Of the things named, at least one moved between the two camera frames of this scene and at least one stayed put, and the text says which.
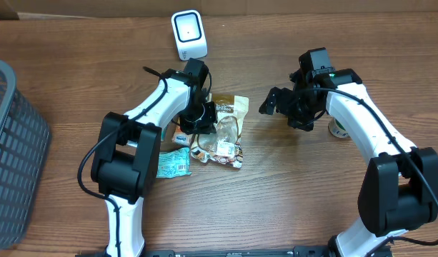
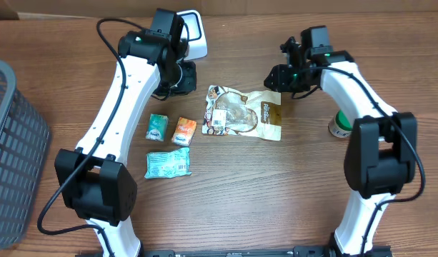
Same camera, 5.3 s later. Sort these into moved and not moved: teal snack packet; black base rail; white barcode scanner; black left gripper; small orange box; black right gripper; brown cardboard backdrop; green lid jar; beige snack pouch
Moved: black left gripper; black right gripper; beige snack pouch
Not moved: green lid jar; teal snack packet; black base rail; brown cardboard backdrop; small orange box; white barcode scanner
